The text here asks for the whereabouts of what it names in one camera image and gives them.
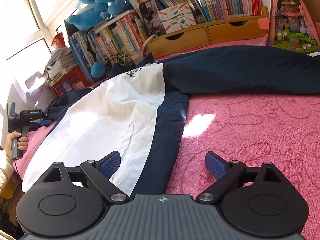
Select pink toy house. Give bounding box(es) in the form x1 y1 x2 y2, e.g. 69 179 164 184
259 0 320 54

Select navy and white jacket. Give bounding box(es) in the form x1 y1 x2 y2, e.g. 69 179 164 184
46 45 320 197

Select black smartphone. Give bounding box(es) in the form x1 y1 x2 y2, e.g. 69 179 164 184
138 0 167 37

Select blue plush ball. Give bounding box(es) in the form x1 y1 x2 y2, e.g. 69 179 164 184
90 61 107 78

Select person's left forearm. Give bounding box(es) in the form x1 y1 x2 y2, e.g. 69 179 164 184
0 148 16 195

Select white label printer box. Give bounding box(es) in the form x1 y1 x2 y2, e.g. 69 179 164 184
157 2 197 34

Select black model bicycle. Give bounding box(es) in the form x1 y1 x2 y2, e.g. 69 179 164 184
101 54 133 68

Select pink rabbit print blanket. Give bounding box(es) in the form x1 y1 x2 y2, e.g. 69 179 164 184
15 36 320 240

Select row of thick storybooks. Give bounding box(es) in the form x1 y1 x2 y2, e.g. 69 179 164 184
87 10 148 63

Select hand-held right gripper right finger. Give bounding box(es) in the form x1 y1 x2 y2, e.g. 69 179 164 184
196 151 288 203

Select red plastic basket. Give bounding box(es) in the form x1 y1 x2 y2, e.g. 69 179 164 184
51 32 64 49

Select person's left hand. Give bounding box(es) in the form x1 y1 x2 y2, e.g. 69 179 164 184
4 132 30 159

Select stack of paper workbooks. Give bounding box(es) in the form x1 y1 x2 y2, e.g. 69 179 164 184
45 47 78 85

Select wooden drawer organiser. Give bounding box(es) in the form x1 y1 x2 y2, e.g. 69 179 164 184
145 6 270 59

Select red plastic crate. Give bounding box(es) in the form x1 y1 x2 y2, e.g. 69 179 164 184
49 65 92 98

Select white charging cable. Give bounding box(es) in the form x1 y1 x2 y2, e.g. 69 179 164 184
140 34 160 60

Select small blue plush toy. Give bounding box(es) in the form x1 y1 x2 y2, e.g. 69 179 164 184
107 0 132 17

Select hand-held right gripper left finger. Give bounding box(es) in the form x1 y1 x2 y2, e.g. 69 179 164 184
42 151 130 203

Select large blue plush toy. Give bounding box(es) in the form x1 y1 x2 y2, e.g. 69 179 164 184
67 0 122 32

